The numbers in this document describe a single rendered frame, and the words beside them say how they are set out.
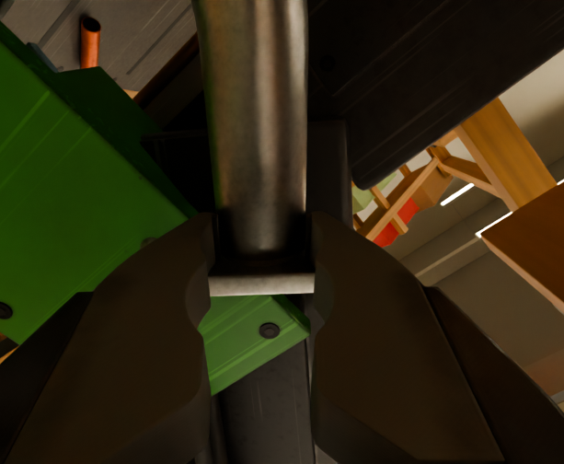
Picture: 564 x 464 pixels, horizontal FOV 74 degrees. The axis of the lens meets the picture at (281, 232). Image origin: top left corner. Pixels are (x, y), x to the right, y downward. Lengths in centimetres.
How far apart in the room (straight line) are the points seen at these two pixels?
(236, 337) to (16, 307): 10
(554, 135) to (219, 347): 993
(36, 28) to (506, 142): 86
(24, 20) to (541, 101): 968
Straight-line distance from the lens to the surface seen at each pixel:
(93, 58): 61
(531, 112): 983
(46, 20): 55
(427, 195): 408
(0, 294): 21
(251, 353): 19
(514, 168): 97
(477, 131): 94
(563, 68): 1007
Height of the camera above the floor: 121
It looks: 6 degrees up
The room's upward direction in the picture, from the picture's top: 141 degrees clockwise
